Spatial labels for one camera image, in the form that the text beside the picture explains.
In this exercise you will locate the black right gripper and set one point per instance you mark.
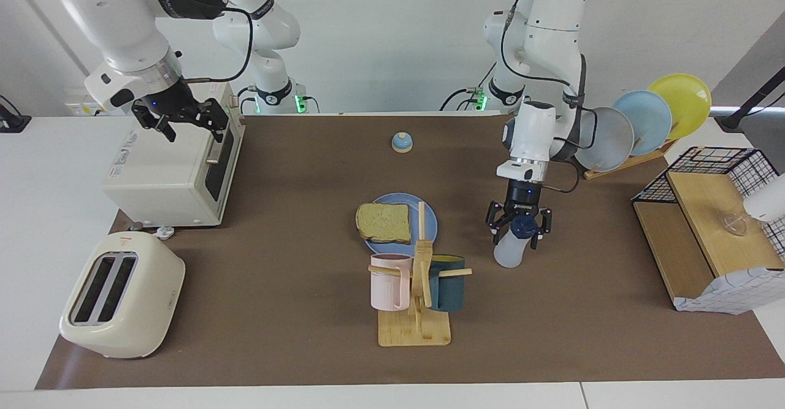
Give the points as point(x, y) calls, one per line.
point(172, 102)

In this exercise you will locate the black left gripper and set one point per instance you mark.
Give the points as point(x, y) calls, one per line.
point(522, 197)

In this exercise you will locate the squeeze bottle with blue cap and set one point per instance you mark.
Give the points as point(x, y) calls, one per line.
point(509, 252)

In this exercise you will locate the bread slice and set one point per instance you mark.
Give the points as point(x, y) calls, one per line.
point(383, 222)

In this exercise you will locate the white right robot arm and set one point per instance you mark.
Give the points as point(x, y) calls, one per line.
point(116, 22)

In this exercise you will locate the periwinkle blue plate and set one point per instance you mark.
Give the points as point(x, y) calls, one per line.
point(430, 228)

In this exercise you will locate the pale grey plate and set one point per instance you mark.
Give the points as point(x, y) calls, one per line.
point(610, 142)

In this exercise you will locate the wooden plate rack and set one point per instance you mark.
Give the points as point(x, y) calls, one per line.
point(644, 156)

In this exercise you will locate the light blue plate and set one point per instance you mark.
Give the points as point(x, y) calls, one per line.
point(650, 121)

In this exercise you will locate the yellow plate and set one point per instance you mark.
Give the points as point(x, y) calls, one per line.
point(684, 102)

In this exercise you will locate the white toaster oven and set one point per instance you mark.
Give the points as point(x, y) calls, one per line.
point(165, 176)

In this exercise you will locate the dark teal mug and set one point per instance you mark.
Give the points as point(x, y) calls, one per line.
point(451, 292)

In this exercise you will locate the pink mug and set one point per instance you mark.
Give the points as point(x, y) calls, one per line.
point(386, 286)

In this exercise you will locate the wooden mug tree stand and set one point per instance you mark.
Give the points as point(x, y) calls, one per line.
point(414, 329)

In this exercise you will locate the brown table mat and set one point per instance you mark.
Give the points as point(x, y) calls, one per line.
point(276, 243)

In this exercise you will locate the cream two-slot toaster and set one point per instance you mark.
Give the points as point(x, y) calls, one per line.
point(153, 298)

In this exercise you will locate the wooden shelf unit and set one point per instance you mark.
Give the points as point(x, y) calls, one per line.
point(705, 213)

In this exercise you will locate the clear glass cup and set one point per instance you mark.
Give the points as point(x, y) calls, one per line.
point(736, 225)

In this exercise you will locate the white cylinder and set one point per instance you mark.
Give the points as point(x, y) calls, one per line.
point(769, 203)

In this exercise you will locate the white wall power strip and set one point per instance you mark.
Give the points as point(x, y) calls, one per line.
point(76, 110)

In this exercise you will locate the grey wall conduit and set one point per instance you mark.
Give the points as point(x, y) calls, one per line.
point(80, 63)

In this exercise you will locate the black clamp mount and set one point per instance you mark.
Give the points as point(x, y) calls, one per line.
point(12, 124)

